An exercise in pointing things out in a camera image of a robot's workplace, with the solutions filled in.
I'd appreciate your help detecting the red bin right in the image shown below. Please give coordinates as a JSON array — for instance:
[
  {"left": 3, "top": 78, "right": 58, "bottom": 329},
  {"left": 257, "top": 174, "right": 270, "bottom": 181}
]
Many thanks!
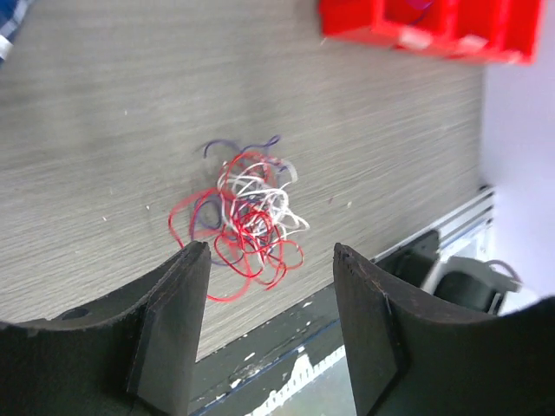
[{"left": 449, "top": 0, "right": 547, "bottom": 65}]

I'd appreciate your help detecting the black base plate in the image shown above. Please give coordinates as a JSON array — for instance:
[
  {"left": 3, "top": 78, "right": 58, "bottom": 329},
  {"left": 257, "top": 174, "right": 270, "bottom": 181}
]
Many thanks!
[{"left": 189, "top": 285, "right": 345, "bottom": 415}]

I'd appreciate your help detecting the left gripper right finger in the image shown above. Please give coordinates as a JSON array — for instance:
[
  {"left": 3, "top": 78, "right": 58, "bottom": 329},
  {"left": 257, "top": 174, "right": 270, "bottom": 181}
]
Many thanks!
[{"left": 333, "top": 244, "right": 554, "bottom": 415}]

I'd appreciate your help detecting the blue Doritos chip bag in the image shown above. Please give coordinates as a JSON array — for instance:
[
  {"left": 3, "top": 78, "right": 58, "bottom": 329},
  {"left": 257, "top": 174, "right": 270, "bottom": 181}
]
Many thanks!
[{"left": 0, "top": 0, "right": 35, "bottom": 63}]

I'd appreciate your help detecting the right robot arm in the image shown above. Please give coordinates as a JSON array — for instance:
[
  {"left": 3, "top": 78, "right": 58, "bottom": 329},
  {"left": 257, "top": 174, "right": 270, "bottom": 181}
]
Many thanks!
[{"left": 372, "top": 227, "right": 540, "bottom": 315}]

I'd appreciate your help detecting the red bin middle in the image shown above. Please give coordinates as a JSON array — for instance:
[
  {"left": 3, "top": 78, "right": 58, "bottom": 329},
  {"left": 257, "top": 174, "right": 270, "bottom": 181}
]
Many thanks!
[{"left": 383, "top": 0, "right": 460, "bottom": 57}]

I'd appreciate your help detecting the cable bundle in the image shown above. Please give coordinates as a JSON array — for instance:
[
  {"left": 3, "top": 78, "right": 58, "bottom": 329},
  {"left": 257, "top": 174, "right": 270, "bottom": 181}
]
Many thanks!
[{"left": 167, "top": 134, "right": 311, "bottom": 303}]

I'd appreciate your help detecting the purple cable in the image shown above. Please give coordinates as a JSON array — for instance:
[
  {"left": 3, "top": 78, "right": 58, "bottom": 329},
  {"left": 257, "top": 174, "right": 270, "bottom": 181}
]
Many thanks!
[{"left": 402, "top": 0, "right": 434, "bottom": 25}]

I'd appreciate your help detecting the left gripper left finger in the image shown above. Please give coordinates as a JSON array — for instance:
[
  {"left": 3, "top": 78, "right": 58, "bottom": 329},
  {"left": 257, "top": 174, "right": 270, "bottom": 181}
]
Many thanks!
[{"left": 1, "top": 242, "right": 211, "bottom": 415}]

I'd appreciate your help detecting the red bin left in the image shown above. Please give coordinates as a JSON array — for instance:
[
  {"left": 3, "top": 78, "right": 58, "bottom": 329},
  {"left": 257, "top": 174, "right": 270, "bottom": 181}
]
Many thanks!
[{"left": 318, "top": 0, "right": 389, "bottom": 45}]

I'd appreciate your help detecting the red bin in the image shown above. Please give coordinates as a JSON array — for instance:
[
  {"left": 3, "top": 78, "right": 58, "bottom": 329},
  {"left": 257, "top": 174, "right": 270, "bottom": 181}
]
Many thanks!
[
  {"left": 318, "top": 0, "right": 389, "bottom": 45},
  {"left": 449, "top": 0, "right": 547, "bottom": 65},
  {"left": 383, "top": 0, "right": 460, "bottom": 57}
]

